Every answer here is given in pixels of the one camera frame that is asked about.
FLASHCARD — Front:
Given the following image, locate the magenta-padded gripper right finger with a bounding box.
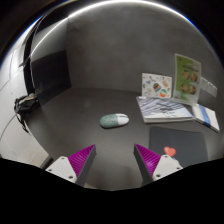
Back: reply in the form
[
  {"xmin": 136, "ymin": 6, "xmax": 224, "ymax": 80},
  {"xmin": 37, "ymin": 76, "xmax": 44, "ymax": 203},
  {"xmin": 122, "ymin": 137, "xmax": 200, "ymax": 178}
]
[{"xmin": 133, "ymin": 143, "xmax": 184, "ymax": 186}]

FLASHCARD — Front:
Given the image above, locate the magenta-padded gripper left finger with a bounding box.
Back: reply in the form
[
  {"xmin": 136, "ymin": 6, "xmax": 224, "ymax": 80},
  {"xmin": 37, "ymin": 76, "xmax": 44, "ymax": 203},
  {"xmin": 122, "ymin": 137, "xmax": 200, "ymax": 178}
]
[{"xmin": 45, "ymin": 144, "xmax": 97, "ymax": 188}]

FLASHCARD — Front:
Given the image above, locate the green and white computer mouse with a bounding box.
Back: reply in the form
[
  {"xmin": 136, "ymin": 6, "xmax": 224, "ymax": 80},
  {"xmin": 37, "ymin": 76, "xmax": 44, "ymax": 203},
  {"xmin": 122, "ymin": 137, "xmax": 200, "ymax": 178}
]
[{"xmin": 99, "ymin": 113, "xmax": 130, "ymax": 129}]

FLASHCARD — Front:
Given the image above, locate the dark grey mouse pad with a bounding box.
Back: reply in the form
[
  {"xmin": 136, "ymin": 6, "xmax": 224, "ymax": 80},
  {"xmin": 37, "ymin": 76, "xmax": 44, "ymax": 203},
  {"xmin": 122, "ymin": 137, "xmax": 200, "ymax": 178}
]
[{"xmin": 148, "ymin": 125, "xmax": 209, "ymax": 168}]

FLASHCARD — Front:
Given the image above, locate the red heart sticker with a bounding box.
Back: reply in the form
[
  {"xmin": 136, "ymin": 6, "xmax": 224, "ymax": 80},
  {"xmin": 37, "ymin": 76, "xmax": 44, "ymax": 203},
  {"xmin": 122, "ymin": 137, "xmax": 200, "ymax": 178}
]
[{"xmin": 163, "ymin": 146, "xmax": 177, "ymax": 158}]

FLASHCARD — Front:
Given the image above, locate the large grey-patterned magazine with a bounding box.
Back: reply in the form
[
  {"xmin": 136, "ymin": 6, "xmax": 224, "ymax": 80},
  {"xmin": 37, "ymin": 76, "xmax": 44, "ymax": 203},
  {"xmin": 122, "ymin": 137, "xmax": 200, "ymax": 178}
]
[{"xmin": 135, "ymin": 95, "xmax": 195, "ymax": 124}]

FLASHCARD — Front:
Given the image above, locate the white book with blue stripe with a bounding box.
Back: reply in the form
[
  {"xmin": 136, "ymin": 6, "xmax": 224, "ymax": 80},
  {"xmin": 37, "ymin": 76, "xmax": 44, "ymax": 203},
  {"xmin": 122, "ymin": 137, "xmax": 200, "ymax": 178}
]
[{"xmin": 191, "ymin": 103, "xmax": 221, "ymax": 133}]

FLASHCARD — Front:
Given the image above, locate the white card with colourful stickers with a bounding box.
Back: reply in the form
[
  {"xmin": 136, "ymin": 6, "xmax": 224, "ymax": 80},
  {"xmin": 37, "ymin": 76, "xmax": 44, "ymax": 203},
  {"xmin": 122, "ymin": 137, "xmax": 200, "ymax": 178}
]
[{"xmin": 141, "ymin": 72, "xmax": 173, "ymax": 99}]

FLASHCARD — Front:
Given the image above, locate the green printed poster sheet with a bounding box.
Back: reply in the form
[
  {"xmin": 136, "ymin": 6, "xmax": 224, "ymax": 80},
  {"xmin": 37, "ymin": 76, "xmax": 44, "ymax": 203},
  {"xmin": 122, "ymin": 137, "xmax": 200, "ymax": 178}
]
[{"xmin": 172, "ymin": 53, "xmax": 202, "ymax": 106}]

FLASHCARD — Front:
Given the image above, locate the black flat panel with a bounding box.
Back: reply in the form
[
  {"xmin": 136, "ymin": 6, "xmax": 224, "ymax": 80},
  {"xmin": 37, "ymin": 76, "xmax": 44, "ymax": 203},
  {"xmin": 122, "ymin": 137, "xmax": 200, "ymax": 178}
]
[{"xmin": 29, "ymin": 49, "xmax": 72, "ymax": 106}]

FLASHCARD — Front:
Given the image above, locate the black bag with cables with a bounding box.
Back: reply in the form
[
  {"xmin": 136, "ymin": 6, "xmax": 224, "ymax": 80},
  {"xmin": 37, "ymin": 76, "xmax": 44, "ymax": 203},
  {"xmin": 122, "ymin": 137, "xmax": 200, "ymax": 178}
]
[{"xmin": 13, "ymin": 93, "xmax": 42, "ymax": 134}]

